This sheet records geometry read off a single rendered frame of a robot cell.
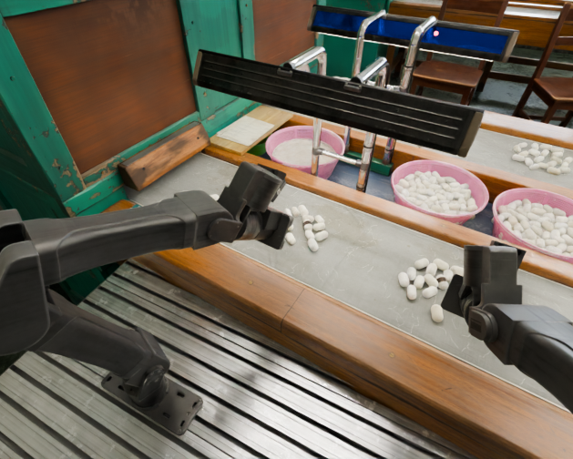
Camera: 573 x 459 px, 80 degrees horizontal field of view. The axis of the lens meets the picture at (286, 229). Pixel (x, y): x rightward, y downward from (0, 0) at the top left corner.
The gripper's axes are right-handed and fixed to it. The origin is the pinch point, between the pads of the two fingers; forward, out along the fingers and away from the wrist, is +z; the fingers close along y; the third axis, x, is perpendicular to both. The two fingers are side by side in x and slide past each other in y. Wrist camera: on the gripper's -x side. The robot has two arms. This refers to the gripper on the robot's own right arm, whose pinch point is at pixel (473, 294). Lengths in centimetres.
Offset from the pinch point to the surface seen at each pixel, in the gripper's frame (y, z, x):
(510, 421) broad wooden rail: -10.4, -10.2, 15.3
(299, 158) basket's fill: 58, 32, -17
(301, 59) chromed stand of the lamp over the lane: 48, -7, -33
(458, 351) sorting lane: -1.5, -1.4, 11.0
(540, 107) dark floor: -31, 304, -151
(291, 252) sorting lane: 38.5, 2.8, 7.4
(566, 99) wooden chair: -30, 191, -116
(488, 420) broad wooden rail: -7.5, -11.5, 16.4
